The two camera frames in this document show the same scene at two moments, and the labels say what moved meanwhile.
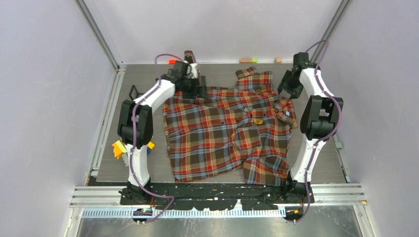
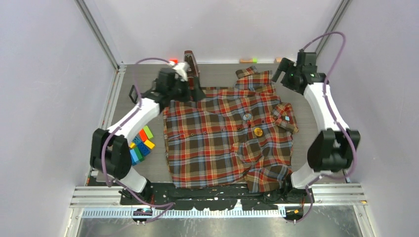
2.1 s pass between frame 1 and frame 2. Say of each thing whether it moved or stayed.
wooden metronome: stayed
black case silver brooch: stayed
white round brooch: moved
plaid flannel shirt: stayed
